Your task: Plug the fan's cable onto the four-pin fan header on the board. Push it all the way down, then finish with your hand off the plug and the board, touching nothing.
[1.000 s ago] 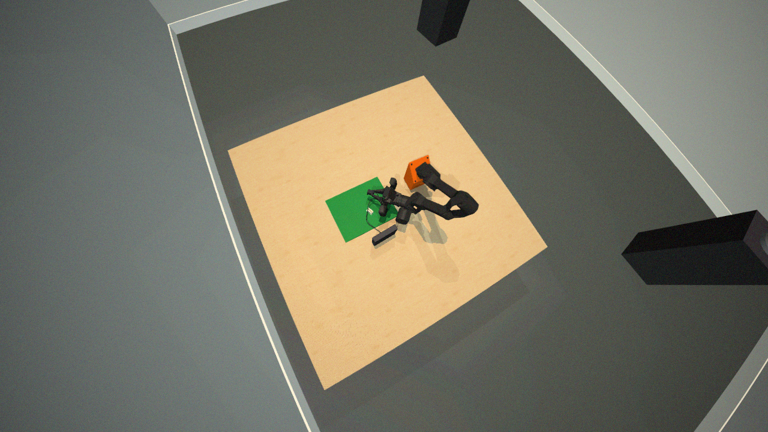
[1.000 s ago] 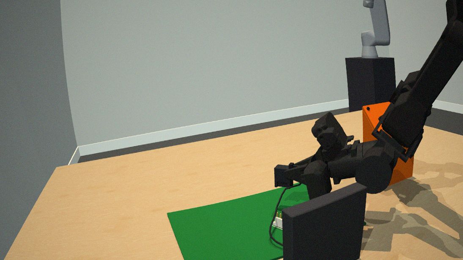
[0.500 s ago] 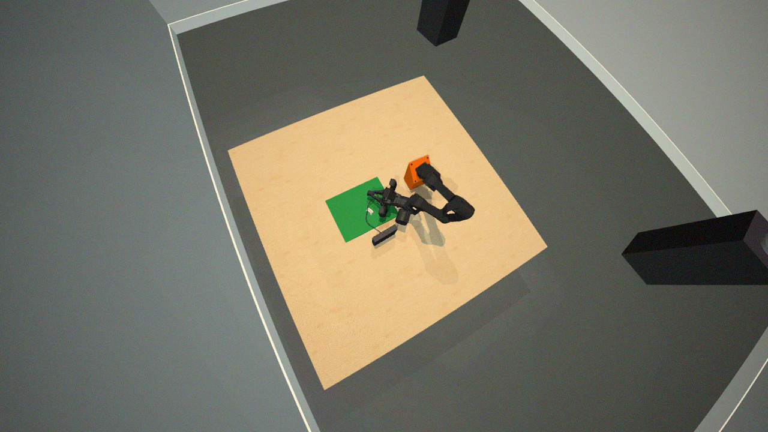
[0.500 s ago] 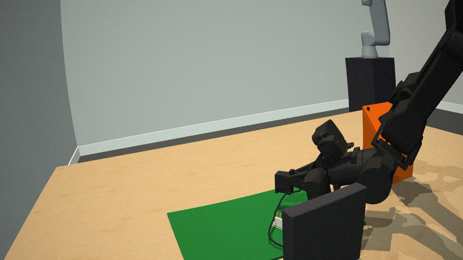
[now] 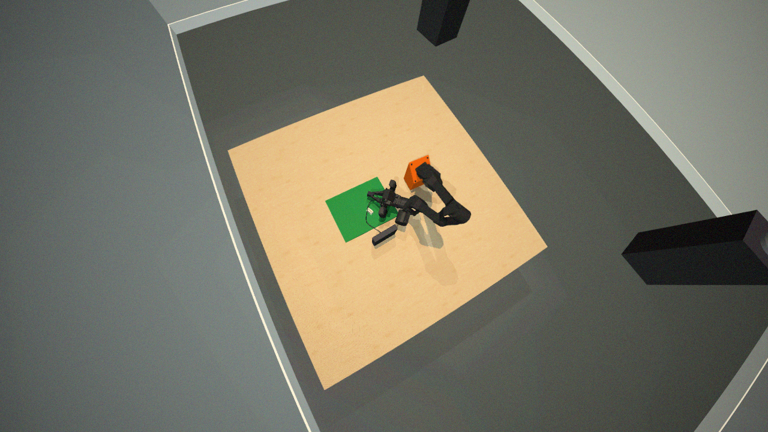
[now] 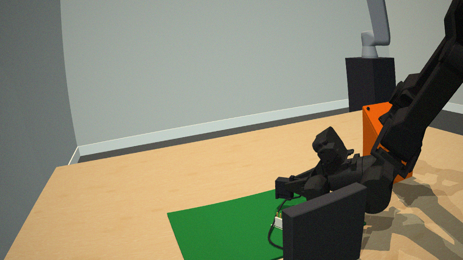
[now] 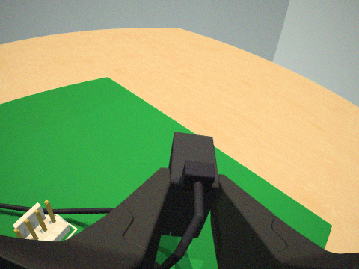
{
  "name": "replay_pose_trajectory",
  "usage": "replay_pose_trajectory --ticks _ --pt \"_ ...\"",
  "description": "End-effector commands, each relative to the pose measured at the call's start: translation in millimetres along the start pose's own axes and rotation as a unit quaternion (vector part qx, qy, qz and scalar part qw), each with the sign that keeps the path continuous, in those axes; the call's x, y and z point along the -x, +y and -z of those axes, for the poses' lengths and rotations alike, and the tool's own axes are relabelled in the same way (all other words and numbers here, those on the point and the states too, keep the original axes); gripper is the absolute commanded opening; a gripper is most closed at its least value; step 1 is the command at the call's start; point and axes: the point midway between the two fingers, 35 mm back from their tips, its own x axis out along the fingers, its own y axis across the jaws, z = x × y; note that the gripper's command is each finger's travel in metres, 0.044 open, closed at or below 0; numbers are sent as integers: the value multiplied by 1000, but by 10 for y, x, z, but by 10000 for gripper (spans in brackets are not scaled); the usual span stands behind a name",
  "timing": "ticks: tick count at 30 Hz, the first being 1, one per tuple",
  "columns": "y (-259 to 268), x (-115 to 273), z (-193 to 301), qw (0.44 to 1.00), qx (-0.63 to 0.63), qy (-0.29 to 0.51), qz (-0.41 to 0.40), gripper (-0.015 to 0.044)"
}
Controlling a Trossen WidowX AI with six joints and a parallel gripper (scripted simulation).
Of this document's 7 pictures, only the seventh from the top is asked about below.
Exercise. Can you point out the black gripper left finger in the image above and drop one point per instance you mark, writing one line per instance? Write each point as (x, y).
(126, 238)

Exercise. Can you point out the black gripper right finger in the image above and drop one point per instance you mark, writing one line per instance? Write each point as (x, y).
(247, 235)

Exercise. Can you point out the green circuit board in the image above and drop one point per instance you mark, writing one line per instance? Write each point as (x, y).
(92, 144)

